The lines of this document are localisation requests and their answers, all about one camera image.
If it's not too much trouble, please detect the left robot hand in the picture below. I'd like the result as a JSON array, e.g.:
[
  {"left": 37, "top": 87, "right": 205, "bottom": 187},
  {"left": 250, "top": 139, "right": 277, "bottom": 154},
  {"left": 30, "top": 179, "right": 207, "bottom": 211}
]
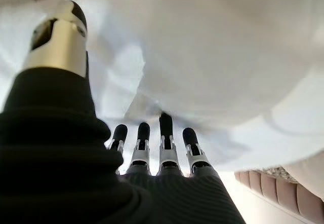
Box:
[{"left": 0, "top": 0, "right": 246, "bottom": 224}]

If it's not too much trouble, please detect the white duvet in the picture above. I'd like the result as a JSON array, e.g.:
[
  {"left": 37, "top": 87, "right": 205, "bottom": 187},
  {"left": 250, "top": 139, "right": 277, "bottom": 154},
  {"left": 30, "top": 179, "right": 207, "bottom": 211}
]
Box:
[{"left": 0, "top": 0, "right": 324, "bottom": 174}]

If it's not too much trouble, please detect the beige padded headboard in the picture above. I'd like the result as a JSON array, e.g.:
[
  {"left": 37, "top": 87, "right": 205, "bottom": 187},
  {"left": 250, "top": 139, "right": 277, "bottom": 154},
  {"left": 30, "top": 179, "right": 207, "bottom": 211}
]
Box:
[{"left": 234, "top": 169, "right": 324, "bottom": 224}]

